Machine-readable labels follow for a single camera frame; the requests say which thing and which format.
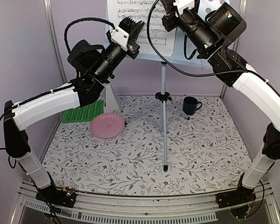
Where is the white sheet music page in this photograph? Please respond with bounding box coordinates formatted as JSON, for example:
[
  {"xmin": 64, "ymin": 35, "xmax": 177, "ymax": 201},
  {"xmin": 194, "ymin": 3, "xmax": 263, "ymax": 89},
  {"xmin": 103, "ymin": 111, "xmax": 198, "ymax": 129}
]
[{"xmin": 107, "ymin": 0, "xmax": 175, "ymax": 57}]

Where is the light blue music stand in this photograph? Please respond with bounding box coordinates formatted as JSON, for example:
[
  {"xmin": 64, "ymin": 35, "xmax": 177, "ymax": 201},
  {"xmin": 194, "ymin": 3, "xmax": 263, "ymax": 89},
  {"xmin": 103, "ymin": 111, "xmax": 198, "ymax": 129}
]
[{"xmin": 106, "ymin": 0, "xmax": 231, "ymax": 172}]

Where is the green sheet music page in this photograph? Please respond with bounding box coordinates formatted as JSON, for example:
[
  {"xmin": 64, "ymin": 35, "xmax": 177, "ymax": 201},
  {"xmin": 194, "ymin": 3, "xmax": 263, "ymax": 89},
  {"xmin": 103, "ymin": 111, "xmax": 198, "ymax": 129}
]
[{"xmin": 61, "ymin": 100, "xmax": 104, "ymax": 124}]

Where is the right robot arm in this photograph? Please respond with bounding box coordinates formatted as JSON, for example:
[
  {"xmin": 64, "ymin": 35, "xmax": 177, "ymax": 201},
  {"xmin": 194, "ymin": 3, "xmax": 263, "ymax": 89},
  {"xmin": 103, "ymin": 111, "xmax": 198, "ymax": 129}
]
[{"xmin": 162, "ymin": 0, "xmax": 280, "ymax": 203}]

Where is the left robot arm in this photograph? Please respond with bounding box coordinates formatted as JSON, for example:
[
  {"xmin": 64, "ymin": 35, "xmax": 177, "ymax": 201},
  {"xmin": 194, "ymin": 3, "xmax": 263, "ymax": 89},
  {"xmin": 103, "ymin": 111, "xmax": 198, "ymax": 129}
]
[{"xmin": 3, "ymin": 17, "xmax": 145, "ymax": 203}]

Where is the white metronome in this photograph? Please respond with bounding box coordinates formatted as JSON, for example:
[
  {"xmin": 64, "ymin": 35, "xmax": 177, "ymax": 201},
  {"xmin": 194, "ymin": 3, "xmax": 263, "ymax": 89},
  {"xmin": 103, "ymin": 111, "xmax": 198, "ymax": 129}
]
[{"xmin": 104, "ymin": 84, "xmax": 121, "ymax": 115}]

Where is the dark blue ceramic mug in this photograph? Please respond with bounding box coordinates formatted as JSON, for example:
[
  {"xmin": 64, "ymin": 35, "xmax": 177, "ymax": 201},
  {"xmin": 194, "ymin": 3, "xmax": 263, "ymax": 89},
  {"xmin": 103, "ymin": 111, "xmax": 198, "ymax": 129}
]
[{"xmin": 182, "ymin": 97, "xmax": 203, "ymax": 116}]

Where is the pink plastic plate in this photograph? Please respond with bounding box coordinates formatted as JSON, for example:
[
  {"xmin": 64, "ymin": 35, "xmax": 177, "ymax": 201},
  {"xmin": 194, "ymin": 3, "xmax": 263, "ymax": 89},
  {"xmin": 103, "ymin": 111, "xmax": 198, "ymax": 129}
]
[{"xmin": 90, "ymin": 113, "xmax": 125, "ymax": 139}]

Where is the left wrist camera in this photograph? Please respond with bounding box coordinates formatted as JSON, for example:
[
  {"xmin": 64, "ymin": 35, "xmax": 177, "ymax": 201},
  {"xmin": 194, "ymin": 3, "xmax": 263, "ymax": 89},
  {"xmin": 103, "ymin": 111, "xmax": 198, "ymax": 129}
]
[{"xmin": 107, "ymin": 17, "xmax": 137, "ymax": 51}]

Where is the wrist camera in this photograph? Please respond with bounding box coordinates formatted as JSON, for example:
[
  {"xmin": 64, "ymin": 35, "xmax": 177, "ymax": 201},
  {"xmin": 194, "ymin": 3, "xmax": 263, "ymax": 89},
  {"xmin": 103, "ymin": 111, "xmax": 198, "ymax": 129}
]
[
  {"xmin": 107, "ymin": 17, "xmax": 137, "ymax": 51},
  {"xmin": 161, "ymin": 0, "xmax": 200, "ymax": 15}
]

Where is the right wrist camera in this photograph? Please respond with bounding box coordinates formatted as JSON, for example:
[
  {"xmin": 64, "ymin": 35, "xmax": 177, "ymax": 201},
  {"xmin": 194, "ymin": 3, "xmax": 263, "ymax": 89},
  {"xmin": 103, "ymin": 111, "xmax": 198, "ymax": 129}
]
[{"xmin": 161, "ymin": 0, "xmax": 200, "ymax": 15}]

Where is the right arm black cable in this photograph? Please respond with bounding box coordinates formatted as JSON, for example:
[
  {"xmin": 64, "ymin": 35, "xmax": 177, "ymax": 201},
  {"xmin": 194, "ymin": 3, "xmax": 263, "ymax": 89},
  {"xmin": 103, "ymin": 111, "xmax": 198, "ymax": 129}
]
[{"xmin": 146, "ymin": 0, "xmax": 264, "ymax": 77}]

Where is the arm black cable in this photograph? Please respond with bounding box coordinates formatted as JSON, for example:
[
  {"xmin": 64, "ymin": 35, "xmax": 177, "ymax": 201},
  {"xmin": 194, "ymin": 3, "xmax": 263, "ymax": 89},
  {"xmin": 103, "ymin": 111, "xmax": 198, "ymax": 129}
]
[
  {"xmin": 64, "ymin": 18, "xmax": 115, "ymax": 53},
  {"xmin": 146, "ymin": 0, "xmax": 264, "ymax": 77}
]

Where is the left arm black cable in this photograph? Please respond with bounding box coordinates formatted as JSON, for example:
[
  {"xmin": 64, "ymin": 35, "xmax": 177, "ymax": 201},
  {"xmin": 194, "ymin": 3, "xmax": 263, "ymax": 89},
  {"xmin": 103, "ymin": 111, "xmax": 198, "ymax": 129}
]
[{"xmin": 64, "ymin": 18, "xmax": 115, "ymax": 53}]

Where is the right aluminium frame post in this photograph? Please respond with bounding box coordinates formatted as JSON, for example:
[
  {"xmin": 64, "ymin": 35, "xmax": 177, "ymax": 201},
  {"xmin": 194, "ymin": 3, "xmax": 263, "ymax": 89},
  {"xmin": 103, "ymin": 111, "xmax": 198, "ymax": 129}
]
[{"xmin": 220, "ymin": 84, "xmax": 227, "ymax": 100}]

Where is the aluminium frame post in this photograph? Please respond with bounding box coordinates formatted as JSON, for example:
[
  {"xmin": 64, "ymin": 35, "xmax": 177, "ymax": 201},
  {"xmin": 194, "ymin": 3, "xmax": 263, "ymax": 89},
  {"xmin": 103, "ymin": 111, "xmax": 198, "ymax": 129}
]
[
  {"xmin": 220, "ymin": 84, "xmax": 227, "ymax": 100},
  {"xmin": 43, "ymin": 0, "xmax": 68, "ymax": 83}
]

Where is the left aluminium frame post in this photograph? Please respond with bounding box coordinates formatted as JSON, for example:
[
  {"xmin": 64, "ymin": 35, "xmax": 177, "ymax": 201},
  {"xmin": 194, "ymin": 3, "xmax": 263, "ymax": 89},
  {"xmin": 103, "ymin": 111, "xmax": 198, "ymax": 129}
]
[{"xmin": 43, "ymin": 0, "xmax": 68, "ymax": 83}]

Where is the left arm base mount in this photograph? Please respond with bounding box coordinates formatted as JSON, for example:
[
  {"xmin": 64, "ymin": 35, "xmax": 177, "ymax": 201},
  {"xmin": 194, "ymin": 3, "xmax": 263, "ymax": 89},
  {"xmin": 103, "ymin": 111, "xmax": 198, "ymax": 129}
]
[{"xmin": 35, "ymin": 180, "xmax": 77, "ymax": 208}]

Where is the front aluminium rail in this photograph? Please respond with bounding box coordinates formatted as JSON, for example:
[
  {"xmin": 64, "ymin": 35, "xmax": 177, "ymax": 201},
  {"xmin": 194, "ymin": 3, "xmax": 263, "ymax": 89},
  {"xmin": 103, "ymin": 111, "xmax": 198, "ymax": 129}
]
[{"xmin": 12, "ymin": 181, "xmax": 280, "ymax": 224}]

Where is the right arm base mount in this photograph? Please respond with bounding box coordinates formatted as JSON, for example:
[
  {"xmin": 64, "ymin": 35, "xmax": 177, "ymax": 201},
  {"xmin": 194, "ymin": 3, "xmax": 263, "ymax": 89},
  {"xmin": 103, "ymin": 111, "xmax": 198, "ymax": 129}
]
[{"xmin": 216, "ymin": 174, "xmax": 256, "ymax": 208}]

